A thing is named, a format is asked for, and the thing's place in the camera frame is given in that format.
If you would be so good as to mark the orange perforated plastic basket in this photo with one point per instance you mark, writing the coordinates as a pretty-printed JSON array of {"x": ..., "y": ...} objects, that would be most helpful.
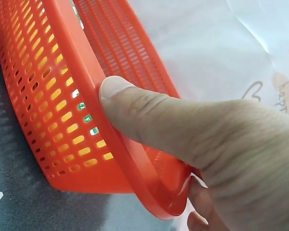
[{"x": 69, "y": 96}]

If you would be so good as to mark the person's right hand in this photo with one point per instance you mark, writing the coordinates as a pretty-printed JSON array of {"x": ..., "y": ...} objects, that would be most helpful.
[{"x": 243, "y": 154}]

